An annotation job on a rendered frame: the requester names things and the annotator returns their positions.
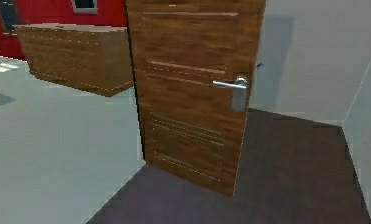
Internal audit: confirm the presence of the brown wooden room door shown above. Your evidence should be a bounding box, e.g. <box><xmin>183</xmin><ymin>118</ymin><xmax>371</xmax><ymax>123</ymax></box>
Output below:
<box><xmin>125</xmin><ymin>0</ymin><xmax>267</xmax><ymax>198</ymax></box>

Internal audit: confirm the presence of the brown wooden cabinet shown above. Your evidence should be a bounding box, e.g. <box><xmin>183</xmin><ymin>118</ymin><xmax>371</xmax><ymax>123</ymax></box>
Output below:
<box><xmin>12</xmin><ymin>22</ymin><xmax>135</xmax><ymax>98</ymax></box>

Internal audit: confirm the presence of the grey framed window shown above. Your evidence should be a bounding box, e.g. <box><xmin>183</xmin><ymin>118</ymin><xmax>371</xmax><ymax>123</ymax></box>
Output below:
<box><xmin>71</xmin><ymin>0</ymin><xmax>99</xmax><ymax>15</ymax></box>

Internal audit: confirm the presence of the silver door handle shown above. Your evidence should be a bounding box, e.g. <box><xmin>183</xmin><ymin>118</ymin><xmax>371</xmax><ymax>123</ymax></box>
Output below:
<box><xmin>211</xmin><ymin>76</ymin><xmax>250</xmax><ymax>113</ymax></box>

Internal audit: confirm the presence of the dark framed wall picture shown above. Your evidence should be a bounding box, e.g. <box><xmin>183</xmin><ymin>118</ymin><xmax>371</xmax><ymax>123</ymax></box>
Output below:
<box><xmin>0</xmin><ymin>0</ymin><xmax>23</xmax><ymax>34</ymax></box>

